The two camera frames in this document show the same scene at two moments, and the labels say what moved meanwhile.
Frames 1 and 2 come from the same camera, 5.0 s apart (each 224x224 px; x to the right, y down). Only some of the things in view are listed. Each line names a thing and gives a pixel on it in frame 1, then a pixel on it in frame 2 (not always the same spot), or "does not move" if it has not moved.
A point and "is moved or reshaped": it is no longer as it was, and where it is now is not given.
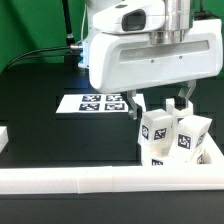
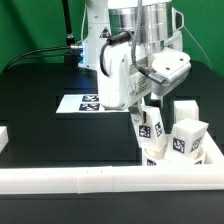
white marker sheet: (98, 103) does not move
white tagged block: (171, 108) is moved or reshaped
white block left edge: (3, 137) does not move
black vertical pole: (69, 58) does not move
